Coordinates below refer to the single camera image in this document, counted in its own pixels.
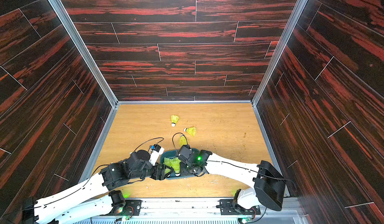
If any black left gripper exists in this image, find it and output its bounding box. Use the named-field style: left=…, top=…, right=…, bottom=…
left=129, top=161, right=175, bottom=181

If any yellow shuttlecock eight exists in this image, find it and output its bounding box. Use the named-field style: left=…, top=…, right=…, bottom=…
left=164, top=158, right=181, bottom=177

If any yellow shuttlecock twelve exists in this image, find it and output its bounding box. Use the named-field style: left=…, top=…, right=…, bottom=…
left=179, top=135, right=188, bottom=147

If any yellow shuttlecock ten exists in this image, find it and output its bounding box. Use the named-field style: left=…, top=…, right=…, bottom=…
left=184, top=127, right=197, bottom=137

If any yellow shuttlecock five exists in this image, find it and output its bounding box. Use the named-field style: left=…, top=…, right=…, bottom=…
left=171, top=115, right=180, bottom=127

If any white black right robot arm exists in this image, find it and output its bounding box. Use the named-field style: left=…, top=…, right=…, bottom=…
left=177, top=145, right=286, bottom=211

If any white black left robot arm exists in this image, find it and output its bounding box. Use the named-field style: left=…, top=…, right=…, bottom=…
left=22, top=150, right=174, bottom=224

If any teal plastic storage tray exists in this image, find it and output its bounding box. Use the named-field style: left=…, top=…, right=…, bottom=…
left=160, top=147, right=202, bottom=180

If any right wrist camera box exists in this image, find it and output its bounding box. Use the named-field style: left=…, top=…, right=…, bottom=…
left=177, top=145, right=193, bottom=164

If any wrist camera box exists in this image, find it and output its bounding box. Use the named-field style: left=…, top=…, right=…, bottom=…
left=177, top=145, right=193, bottom=164
left=149, top=144, right=165, bottom=166

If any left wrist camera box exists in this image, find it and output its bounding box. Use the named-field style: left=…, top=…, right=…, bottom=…
left=149, top=144, right=165, bottom=166

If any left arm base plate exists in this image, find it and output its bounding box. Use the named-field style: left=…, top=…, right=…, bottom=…
left=116, top=199, right=142, bottom=217

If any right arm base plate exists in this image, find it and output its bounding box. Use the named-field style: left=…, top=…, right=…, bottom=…
left=216, top=199, right=261, bottom=216

